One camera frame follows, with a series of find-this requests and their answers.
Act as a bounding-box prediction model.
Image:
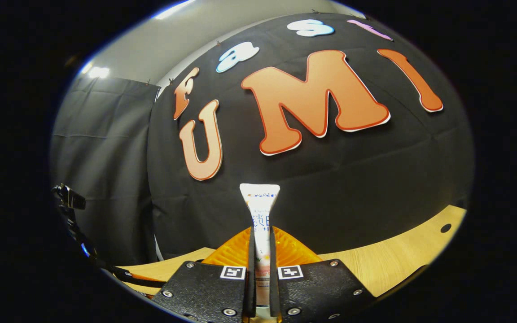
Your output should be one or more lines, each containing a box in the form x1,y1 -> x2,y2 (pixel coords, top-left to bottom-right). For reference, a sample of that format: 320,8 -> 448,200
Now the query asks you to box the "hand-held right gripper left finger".
151,227 -> 256,323

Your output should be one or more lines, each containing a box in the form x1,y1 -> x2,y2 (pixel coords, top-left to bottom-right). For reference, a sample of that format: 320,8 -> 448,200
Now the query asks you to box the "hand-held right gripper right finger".
268,227 -> 377,323

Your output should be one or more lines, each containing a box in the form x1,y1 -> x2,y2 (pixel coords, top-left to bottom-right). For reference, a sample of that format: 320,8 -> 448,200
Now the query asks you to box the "white toothpaste tube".
239,183 -> 281,310

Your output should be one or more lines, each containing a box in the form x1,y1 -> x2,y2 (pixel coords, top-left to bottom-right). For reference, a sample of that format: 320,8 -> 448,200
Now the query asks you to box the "wooden desktop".
117,205 -> 468,299

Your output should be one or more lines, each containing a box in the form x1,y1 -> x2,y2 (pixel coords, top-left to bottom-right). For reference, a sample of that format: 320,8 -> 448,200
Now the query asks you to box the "dark grey side curtain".
50,74 -> 161,266

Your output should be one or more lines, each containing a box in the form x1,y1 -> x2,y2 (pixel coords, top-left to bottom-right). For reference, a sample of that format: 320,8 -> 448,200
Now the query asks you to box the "black backdrop cloth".
148,13 -> 474,261

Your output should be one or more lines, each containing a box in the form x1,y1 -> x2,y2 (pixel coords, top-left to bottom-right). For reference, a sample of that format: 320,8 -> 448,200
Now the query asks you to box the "ceiling light panel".
86,65 -> 112,80

